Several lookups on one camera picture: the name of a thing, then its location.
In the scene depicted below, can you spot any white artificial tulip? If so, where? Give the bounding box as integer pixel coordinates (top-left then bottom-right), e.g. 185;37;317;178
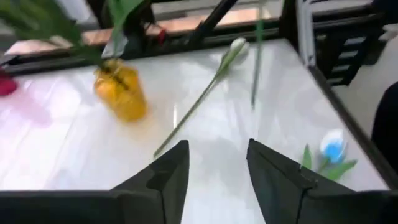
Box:
154;37;251;158
300;129;358;181
250;0;265;110

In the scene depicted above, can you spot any black diagonal brace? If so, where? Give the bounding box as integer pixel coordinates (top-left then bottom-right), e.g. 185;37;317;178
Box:
188;0;239;49

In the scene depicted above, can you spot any light wooden base board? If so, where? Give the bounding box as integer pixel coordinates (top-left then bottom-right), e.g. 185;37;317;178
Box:
6;7;280;57

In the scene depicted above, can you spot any red glass vase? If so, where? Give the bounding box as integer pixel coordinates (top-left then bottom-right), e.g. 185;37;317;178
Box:
0;70;19;96

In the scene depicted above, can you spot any silver aluminium profile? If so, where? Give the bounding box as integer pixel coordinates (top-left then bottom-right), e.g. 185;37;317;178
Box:
295;0;317;68

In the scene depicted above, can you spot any yellow glass vase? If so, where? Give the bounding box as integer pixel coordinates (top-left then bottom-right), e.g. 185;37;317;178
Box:
93;58;149;124

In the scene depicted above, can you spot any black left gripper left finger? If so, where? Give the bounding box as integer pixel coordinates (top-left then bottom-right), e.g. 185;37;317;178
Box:
0;139;190;224

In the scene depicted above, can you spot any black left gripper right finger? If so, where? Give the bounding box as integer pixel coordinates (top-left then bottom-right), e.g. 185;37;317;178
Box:
247;138;398;224

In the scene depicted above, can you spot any black beam with hazard stripes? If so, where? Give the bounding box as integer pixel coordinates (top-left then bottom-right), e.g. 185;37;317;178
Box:
317;15;386;86

